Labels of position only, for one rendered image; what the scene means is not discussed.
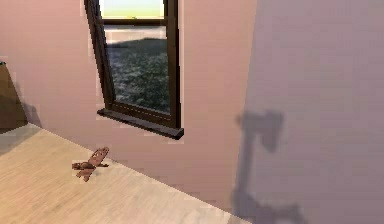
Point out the dark brown framed window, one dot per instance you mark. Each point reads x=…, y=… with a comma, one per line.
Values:
x=173, y=66

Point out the brown toy airplane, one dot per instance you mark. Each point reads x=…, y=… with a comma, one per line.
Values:
x=92, y=162

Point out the brown wooden cabinet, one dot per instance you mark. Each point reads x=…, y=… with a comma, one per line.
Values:
x=8, y=100

